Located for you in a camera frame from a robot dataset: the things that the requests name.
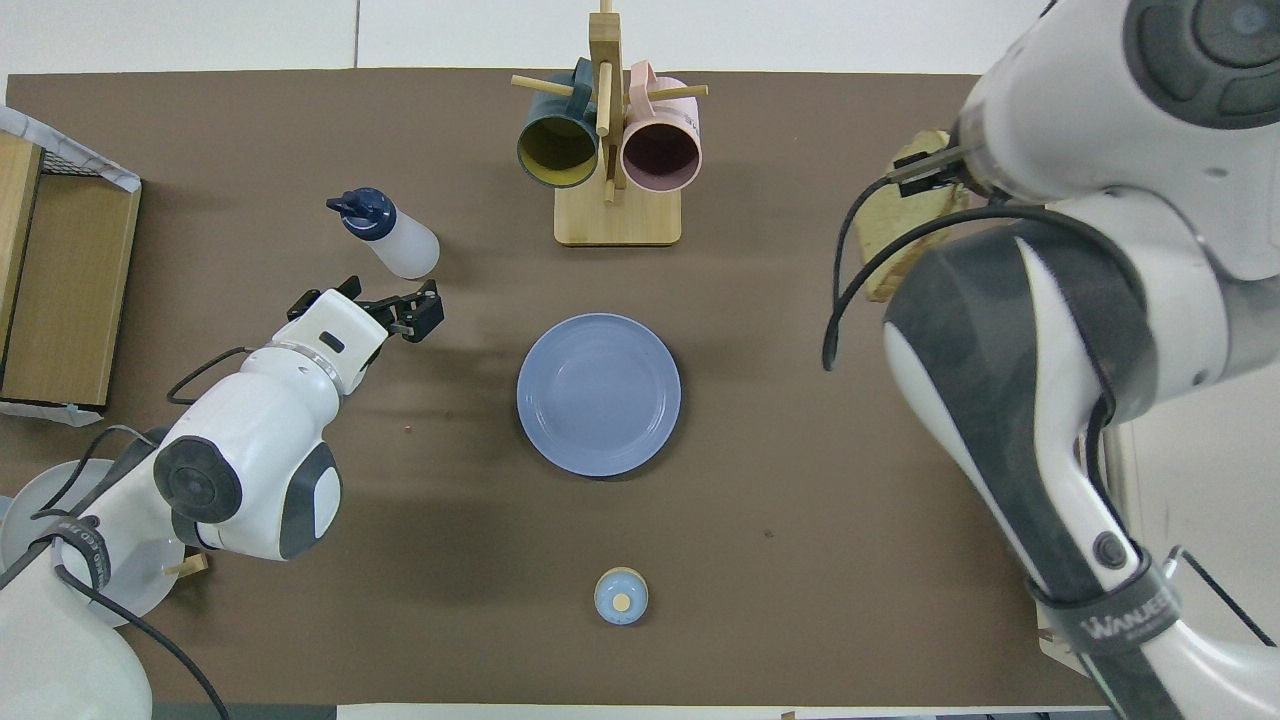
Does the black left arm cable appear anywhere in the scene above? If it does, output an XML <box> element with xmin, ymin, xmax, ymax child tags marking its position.
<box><xmin>0</xmin><ymin>346</ymin><xmax>261</xmax><ymax>720</ymax></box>

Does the white toaster oven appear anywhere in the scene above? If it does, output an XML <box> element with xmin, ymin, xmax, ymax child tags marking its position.
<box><xmin>1040</xmin><ymin>385</ymin><xmax>1280</xmax><ymax>651</ymax></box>

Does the pink mug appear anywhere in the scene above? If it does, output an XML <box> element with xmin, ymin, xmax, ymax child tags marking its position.
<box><xmin>620</xmin><ymin>60</ymin><xmax>703</xmax><ymax>195</ymax></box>

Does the white checked cloth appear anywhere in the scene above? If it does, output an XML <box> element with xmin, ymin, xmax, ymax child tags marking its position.
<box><xmin>0</xmin><ymin>105</ymin><xmax>141</xmax><ymax>193</ymax></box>

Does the toast bread slice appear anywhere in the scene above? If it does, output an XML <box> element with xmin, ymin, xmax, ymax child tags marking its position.
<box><xmin>858</xmin><ymin>130</ymin><xmax>971</xmax><ymax>303</ymax></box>

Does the wooden mug tree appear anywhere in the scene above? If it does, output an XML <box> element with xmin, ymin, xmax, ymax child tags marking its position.
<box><xmin>511</xmin><ymin>0</ymin><xmax>709</xmax><ymax>247</ymax></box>

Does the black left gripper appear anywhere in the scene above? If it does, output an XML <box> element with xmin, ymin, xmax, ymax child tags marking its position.
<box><xmin>287</xmin><ymin>277</ymin><xmax>444</xmax><ymax>344</ymax></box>

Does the translucent squeeze bottle blue cap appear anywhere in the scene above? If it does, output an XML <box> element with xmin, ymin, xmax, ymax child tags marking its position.
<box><xmin>326</xmin><ymin>187</ymin><xmax>441</xmax><ymax>281</ymax></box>

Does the small blue seasoning shaker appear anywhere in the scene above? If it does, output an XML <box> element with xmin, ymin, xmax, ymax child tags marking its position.
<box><xmin>594</xmin><ymin>566</ymin><xmax>649</xmax><ymax>627</ymax></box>

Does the blue round plate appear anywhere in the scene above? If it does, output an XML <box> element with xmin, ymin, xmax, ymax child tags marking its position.
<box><xmin>516</xmin><ymin>313</ymin><xmax>682</xmax><ymax>478</ymax></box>

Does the dark teal mug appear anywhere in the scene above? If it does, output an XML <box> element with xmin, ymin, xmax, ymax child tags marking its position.
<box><xmin>516</xmin><ymin>57</ymin><xmax>601</xmax><ymax>190</ymax></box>

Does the grey round plate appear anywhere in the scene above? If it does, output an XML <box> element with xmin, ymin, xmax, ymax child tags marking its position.
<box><xmin>0</xmin><ymin>458</ymin><xmax>187</xmax><ymax>631</ymax></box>

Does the brown table mat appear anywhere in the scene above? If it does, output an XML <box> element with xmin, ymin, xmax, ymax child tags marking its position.
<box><xmin>0</xmin><ymin>68</ymin><xmax>1101</xmax><ymax>707</ymax></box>

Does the white paper scrap with tape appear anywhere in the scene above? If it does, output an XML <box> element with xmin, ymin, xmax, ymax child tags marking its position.
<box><xmin>0</xmin><ymin>400</ymin><xmax>104</xmax><ymax>429</ymax></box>

